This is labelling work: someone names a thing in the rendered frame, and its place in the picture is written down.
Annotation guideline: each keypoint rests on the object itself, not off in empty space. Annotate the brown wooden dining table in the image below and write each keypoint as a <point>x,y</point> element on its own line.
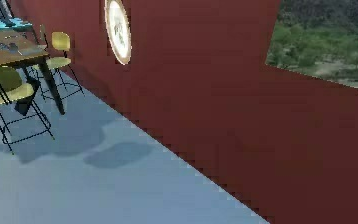
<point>10,53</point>

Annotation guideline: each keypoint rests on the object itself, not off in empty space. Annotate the light blue cloth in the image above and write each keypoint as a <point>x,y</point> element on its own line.
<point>2,24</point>

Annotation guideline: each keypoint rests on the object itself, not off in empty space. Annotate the yellow chair with black legs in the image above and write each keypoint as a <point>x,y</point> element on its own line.
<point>7,85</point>
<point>58,61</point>

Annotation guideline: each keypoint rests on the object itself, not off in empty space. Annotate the round white framed wall picture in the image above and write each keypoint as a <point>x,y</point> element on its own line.
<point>118,30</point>

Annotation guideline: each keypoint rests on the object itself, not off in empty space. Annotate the window with green landscape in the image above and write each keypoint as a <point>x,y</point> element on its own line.
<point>323,40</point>

